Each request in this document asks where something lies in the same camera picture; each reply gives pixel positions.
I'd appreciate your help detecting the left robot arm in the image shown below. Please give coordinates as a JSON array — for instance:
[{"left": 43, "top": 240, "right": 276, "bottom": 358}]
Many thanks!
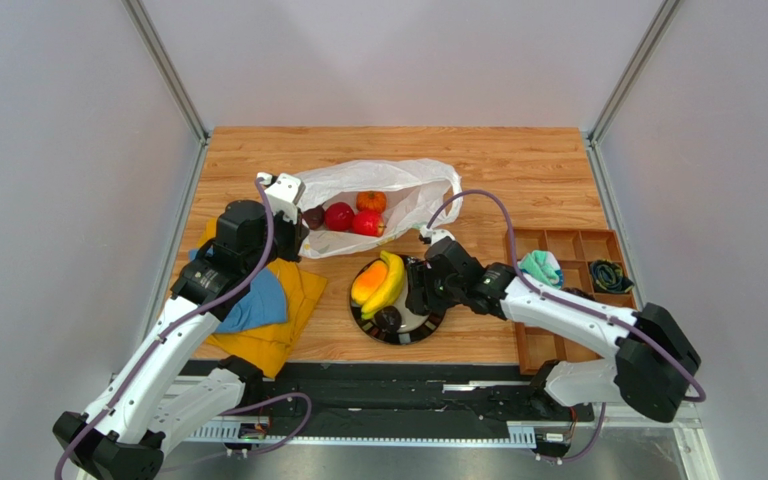
[{"left": 52, "top": 197, "right": 309, "bottom": 479}]

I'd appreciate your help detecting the wooden compartment tray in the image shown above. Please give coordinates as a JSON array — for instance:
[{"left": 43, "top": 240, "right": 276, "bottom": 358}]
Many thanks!
[{"left": 514, "top": 228, "right": 637, "bottom": 375}]

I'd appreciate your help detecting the yellow orange mango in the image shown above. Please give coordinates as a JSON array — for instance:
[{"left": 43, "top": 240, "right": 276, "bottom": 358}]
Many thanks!
[{"left": 350, "top": 260, "right": 388, "bottom": 306}]

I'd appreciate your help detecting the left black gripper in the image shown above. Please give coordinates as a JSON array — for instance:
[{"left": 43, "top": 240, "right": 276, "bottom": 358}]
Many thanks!
[{"left": 244, "top": 204, "right": 310, "bottom": 276}]

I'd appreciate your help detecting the dark purple fruit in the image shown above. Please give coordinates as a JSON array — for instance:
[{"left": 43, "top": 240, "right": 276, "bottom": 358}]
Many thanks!
[{"left": 303, "top": 205, "right": 326, "bottom": 230}]

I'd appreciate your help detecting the white plastic bag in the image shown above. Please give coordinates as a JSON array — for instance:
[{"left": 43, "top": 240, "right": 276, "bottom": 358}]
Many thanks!
[{"left": 297, "top": 159, "right": 462, "bottom": 259}]

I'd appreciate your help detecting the yellow banana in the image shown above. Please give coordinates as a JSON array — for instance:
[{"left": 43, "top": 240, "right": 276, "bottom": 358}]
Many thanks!
[{"left": 361, "top": 251, "right": 407, "bottom": 320}]

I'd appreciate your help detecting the orange toy pumpkin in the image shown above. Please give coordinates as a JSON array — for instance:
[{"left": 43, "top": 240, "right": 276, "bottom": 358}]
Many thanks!
[{"left": 355, "top": 191, "right": 388, "bottom": 214}]

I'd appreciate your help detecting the dark eggplant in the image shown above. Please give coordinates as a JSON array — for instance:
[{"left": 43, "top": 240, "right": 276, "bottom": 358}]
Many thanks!
[{"left": 373, "top": 306, "right": 403, "bottom": 334}]

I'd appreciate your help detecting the aluminium frame post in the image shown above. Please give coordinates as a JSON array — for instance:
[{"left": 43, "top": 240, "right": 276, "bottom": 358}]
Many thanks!
[
  {"left": 586, "top": 0, "right": 683, "bottom": 144},
  {"left": 122, "top": 0, "right": 210, "bottom": 142}
]

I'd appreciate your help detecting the black round plate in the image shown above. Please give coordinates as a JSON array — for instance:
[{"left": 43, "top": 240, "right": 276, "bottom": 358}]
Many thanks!
[{"left": 349, "top": 255, "right": 446, "bottom": 345}]

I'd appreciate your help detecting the teal sock upper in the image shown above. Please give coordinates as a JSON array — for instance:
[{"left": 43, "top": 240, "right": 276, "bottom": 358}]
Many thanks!
[{"left": 518, "top": 250, "right": 564, "bottom": 289}]

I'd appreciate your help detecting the yellow cloth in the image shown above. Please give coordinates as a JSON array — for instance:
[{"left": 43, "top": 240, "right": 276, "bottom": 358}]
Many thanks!
[{"left": 194, "top": 219, "right": 329, "bottom": 381}]

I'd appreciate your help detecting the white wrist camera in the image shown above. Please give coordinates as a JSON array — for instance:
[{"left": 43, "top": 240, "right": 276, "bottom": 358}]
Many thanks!
[
  {"left": 419, "top": 226, "right": 455, "bottom": 246},
  {"left": 256, "top": 172, "right": 305, "bottom": 224}
]

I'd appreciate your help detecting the right aluminium frame post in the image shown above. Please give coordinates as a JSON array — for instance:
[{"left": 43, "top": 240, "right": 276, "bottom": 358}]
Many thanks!
[{"left": 586, "top": 0, "right": 683, "bottom": 144}]

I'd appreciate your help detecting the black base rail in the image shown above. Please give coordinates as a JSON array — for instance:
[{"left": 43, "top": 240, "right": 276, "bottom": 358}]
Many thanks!
[{"left": 192, "top": 363, "right": 598, "bottom": 457}]

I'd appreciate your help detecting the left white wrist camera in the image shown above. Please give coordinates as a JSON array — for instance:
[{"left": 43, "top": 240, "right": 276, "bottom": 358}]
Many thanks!
[{"left": 256, "top": 172, "right": 305, "bottom": 224}]

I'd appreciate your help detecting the dark patterned sock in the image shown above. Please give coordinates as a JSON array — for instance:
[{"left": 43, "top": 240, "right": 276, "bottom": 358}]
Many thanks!
[{"left": 588, "top": 259, "right": 635, "bottom": 294}]

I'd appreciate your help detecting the blue cloth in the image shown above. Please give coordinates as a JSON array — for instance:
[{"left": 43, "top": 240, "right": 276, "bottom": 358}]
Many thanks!
[{"left": 215, "top": 268, "right": 288, "bottom": 334}]

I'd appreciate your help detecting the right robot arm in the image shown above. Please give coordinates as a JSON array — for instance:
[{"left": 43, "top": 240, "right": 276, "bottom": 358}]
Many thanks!
[{"left": 406, "top": 238, "right": 706, "bottom": 423}]

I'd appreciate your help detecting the red apple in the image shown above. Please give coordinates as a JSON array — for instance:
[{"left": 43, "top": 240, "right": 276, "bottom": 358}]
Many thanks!
[
  {"left": 352, "top": 210, "right": 386, "bottom": 237},
  {"left": 324, "top": 202, "right": 355, "bottom": 232}
]

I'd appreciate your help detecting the left aluminium frame post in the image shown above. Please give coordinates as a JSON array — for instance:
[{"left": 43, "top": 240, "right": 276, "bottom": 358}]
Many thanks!
[{"left": 122, "top": 0, "right": 210, "bottom": 142}]

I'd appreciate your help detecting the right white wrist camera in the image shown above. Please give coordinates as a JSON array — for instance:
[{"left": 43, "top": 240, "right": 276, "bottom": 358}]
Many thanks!
[{"left": 419, "top": 226, "right": 455, "bottom": 246}]

